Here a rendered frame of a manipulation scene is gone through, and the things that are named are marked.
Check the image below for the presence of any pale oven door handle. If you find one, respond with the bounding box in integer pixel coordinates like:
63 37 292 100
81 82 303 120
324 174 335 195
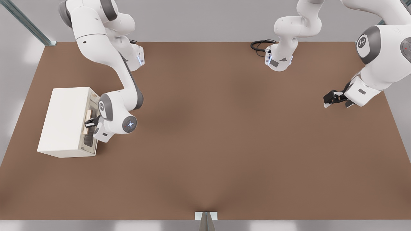
82 109 93 135

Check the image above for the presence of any white oven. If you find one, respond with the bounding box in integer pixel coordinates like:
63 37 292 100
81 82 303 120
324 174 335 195
37 87 101 158

